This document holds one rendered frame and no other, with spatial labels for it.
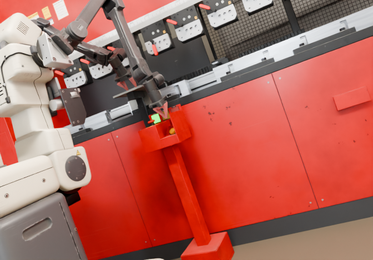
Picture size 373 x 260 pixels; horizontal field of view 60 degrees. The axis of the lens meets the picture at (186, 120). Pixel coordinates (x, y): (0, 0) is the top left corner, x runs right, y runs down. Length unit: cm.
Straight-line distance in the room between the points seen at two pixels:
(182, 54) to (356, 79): 125
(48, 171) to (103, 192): 104
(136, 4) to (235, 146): 100
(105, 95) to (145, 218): 113
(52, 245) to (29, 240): 7
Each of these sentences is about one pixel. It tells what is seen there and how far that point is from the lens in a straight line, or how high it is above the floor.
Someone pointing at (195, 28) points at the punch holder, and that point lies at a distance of 189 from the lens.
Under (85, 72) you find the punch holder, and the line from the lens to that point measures 220.
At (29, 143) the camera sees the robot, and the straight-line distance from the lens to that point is 141.
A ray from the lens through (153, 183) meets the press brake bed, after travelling 193.
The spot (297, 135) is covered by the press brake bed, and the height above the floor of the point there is 49.
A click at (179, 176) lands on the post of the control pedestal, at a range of 167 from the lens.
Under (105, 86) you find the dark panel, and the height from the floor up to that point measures 121.
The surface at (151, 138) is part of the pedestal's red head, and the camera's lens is 162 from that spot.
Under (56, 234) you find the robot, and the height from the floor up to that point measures 58.
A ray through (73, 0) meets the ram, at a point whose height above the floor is 167.
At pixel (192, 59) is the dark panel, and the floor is 114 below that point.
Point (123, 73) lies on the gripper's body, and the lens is 180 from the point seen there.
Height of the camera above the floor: 78
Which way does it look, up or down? 1 degrees down
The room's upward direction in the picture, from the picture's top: 20 degrees counter-clockwise
